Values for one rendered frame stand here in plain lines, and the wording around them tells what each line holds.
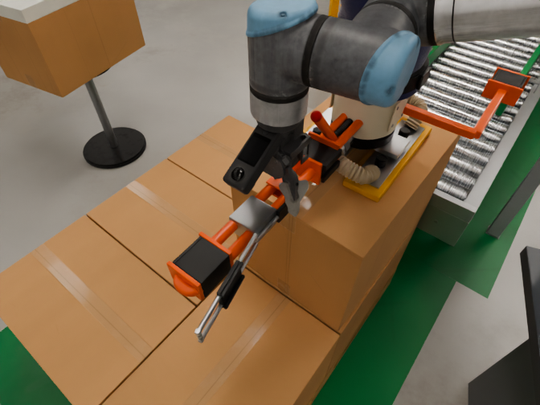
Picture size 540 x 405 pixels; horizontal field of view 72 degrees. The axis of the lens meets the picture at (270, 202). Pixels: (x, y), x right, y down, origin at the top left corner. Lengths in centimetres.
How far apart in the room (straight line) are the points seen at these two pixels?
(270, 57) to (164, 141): 219
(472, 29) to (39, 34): 172
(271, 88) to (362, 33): 14
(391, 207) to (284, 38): 56
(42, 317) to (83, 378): 25
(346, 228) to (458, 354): 113
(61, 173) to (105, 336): 158
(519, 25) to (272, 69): 30
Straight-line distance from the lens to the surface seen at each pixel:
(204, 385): 114
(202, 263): 64
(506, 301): 213
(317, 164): 78
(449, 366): 187
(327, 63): 49
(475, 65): 259
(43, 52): 200
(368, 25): 51
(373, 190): 95
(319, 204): 92
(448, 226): 159
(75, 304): 135
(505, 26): 58
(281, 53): 51
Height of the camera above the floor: 163
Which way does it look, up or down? 49 degrees down
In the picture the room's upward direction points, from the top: straight up
